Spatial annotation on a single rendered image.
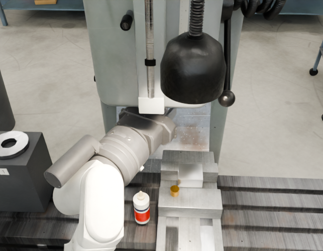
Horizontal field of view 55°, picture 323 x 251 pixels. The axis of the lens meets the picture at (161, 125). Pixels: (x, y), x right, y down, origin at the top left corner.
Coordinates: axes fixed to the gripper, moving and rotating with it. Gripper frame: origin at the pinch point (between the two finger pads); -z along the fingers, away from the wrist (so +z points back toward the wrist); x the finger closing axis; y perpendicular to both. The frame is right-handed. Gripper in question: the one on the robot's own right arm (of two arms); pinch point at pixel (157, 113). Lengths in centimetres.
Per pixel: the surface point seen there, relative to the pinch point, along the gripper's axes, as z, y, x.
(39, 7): -241, 98, 303
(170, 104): 7.0, -8.9, -6.4
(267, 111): -189, 122, -6
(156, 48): 11.4, -20.9, -6.2
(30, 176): 16.3, 17.1, 25.6
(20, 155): 14.7, 13.0, 29.0
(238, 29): -42.7, -3.7, -4.0
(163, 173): -3.2, 21.5, -0.3
